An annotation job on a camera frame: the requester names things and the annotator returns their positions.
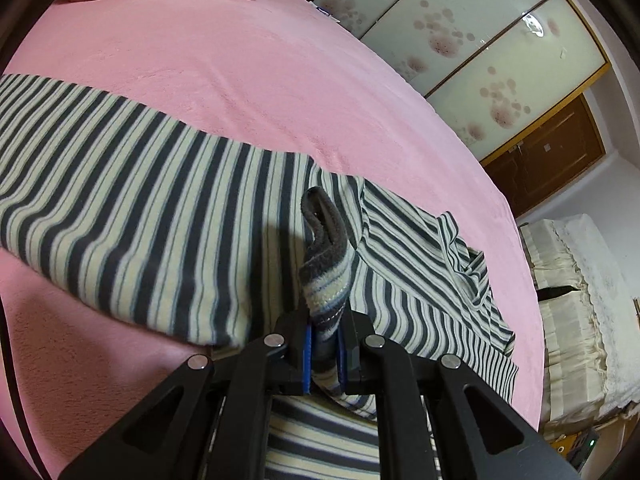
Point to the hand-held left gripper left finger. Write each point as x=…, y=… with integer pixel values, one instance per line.
x=308, y=360

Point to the white blue small packet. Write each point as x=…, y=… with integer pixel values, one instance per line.
x=325, y=11

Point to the pink fleece blanket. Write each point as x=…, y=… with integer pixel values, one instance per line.
x=225, y=60

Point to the grey white striped garment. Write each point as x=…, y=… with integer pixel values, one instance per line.
x=150, y=185

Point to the cream lace covered furniture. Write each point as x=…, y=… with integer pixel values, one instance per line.
x=575, y=310

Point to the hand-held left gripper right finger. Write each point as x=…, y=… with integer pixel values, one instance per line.
x=341, y=362

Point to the brown wooden door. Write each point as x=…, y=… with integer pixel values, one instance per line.
x=550, y=160

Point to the floral sliding wardrobe doors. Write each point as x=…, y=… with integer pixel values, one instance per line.
x=450, y=60

